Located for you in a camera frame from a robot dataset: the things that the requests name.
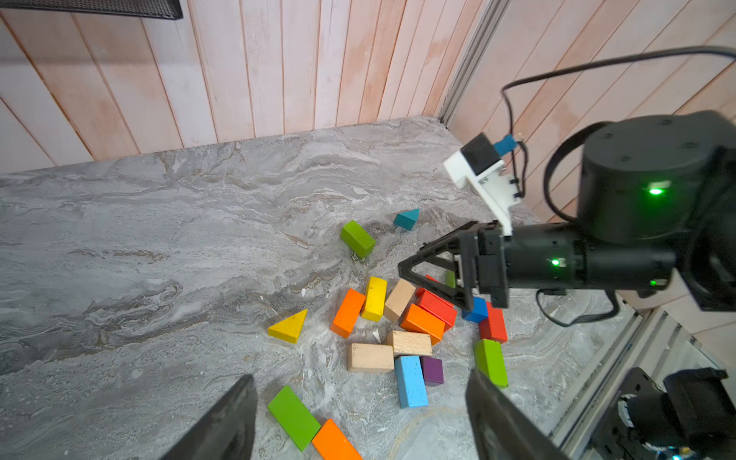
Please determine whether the green block right middle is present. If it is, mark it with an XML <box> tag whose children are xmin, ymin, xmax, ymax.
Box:
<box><xmin>445</xmin><ymin>270</ymin><xmax>456</xmax><ymax>289</ymax></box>

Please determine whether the yellow triangle block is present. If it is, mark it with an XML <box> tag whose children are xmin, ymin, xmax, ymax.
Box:
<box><xmin>268</xmin><ymin>309</ymin><xmax>309</xmax><ymax>344</ymax></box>

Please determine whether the natural wood block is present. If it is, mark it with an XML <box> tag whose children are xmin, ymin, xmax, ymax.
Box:
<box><xmin>383</xmin><ymin>279</ymin><xmax>416</xmax><ymax>322</ymax></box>
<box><xmin>347</xmin><ymin>343</ymin><xmax>394</xmax><ymax>373</ymax></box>
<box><xmin>386</xmin><ymin>330</ymin><xmax>432</xmax><ymax>357</ymax></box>

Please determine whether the green block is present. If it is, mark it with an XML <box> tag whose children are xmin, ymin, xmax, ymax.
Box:
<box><xmin>473</xmin><ymin>339</ymin><xmax>508</xmax><ymax>388</ymax></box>
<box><xmin>340</xmin><ymin>220</ymin><xmax>376</xmax><ymax>259</ymax></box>
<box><xmin>445</xmin><ymin>270</ymin><xmax>456</xmax><ymax>289</ymax></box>
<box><xmin>268</xmin><ymin>385</ymin><xmax>321</xmax><ymax>452</ymax></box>

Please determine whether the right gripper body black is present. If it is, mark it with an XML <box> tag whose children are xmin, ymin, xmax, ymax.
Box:
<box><xmin>456</xmin><ymin>220</ymin><xmax>509</xmax><ymax>308</ymax></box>

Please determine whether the red block pair left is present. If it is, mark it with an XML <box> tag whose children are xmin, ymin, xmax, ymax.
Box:
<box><xmin>417</xmin><ymin>289</ymin><xmax>457</xmax><ymax>332</ymax></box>

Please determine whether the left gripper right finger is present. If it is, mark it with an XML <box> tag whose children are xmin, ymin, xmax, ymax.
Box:
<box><xmin>465</xmin><ymin>369</ymin><xmax>567</xmax><ymax>459</ymax></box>

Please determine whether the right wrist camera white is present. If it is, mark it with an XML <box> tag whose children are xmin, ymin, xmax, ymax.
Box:
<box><xmin>443</xmin><ymin>133</ymin><xmax>521</xmax><ymax>237</ymax></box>

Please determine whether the purple cube block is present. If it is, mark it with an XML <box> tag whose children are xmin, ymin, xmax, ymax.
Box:
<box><xmin>420</xmin><ymin>356</ymin><xmax>445</xmax><ymax>387</ymax></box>

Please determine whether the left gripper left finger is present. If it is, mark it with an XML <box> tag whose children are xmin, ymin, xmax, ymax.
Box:
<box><xmin>162</xmin><ymin>375</ymin><xmax>258</xmax><ymax>459</ymax></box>

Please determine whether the green block far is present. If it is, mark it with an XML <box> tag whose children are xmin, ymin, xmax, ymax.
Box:
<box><xmin>340</xmin><ymin>220</ymin><xmax>376</xmax><ymax>259</ymax></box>

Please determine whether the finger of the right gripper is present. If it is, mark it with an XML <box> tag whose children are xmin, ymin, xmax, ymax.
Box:
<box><xmin>398</xmin><ymin>220</ymin><xmax>477</xmax><ymax>270</ymax></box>
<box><xmin>398</xmin><ymin>261</ymin><xmax>472</xmax><ymax>308</ymax></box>

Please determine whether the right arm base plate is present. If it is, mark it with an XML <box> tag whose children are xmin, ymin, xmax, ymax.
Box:
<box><xmin>591</xmin><ymin>367</ymin><xmax>736</xmax><ymax>460</ymax></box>

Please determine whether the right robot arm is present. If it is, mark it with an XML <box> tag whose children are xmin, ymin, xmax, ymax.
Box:
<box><xmin>398</xmin><ymin>110</ymin><xmax>735</xmax><ymax>312</ymax></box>

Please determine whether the blue cube block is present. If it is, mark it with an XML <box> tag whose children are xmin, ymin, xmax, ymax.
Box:
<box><xmin>461</xmin><ymin>297</ymin><xmax>488</xmax><ymax>323</ymax></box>

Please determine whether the green block left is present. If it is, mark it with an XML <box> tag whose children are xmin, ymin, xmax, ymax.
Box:
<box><xmin>268</xmin><ymin>385</ymin><xmax>321</xmax><ymax>452</ymax></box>

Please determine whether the yellow rectangular block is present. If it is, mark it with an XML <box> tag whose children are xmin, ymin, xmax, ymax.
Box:
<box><xmin>361</xmin><ymin>276</ymin><xmax>387</xmax><ymax>322</ymax></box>

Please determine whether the orange block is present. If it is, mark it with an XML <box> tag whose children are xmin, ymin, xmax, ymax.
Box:
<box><xmin>312</xmin><ymin>419</ymin><xmax>362</xmax><ymax>460</ymax></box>
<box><xmin>400</xmin><ymin>304</ymin><xmax>446</xmax><ymax>345</ymax></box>
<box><xmin>330</xmin><ymin>289</ymin><xmax>366</xmax><ymax>338</ymax></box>

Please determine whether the green block lower right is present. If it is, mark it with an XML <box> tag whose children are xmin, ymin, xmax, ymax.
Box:
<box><xmin>473</xmin><ymin>339</ymin><xmax>508</xmax><ymax>388</ymax></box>

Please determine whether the teal triangle block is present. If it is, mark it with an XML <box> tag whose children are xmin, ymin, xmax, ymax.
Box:
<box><xmin>394</xmin><ymin>209</ymin><xmax>420</xmax><ymax>231</ymax></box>

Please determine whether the light blue block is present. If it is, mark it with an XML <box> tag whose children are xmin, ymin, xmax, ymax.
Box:
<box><xmin>395</xmin><ymin>356</ymin><xmax>429</xmax><ymax>408</ymax></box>

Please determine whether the black mesh basket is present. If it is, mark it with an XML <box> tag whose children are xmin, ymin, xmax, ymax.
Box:
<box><xmin>1</xmin><ymin>0</ymin><xmax>183</xmax><ymax>20</ymax></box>

